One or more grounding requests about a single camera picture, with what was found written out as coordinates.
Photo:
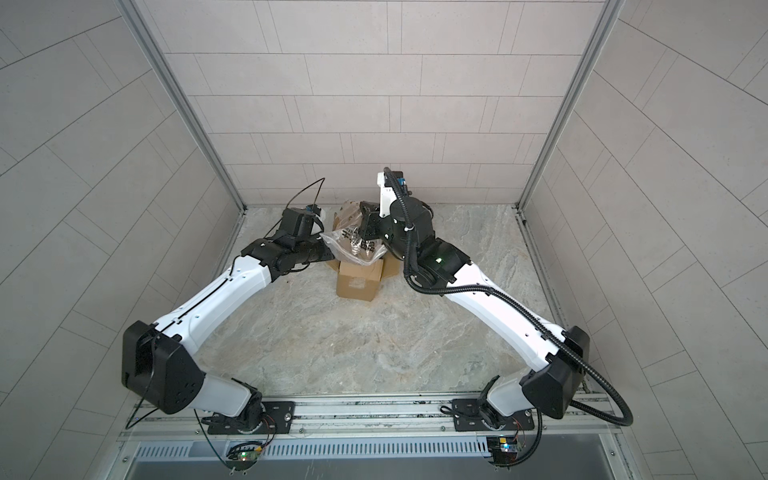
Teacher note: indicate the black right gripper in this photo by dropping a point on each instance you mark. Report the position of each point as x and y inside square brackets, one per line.
[371, 220]

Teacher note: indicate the clear bag of brown contents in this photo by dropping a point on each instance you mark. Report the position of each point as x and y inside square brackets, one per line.
[345, 240]

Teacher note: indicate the brown cardboard express box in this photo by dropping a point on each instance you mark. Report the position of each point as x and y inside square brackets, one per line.
[363, 282]

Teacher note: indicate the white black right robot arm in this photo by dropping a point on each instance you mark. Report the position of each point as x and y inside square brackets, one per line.
[556, 359]

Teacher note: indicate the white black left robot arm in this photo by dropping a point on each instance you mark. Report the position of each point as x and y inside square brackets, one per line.
[158, 358]

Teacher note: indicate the white slotted vent strip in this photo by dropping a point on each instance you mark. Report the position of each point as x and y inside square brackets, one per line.
[323, 448]

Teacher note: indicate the right green circuit board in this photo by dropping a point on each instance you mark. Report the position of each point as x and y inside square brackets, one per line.
[504, 451]

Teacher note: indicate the green circuit board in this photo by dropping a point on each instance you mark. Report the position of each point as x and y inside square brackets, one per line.
[504, 451]
[246, 454]

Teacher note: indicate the left green circuit board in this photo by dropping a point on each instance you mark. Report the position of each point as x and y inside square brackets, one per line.
[246, 454]

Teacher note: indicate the aluminium right corner post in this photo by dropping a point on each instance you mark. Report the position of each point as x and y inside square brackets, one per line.
[605, 22]

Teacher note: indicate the aluminium corner post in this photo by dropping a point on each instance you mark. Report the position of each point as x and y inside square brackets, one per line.
[605, 22]
[139, 29]

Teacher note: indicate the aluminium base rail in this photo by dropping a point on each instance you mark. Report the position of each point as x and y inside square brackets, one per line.
[368, 416]

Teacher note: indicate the aluminium left corner post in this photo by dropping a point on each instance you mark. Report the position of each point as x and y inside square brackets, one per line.
[139, 29]

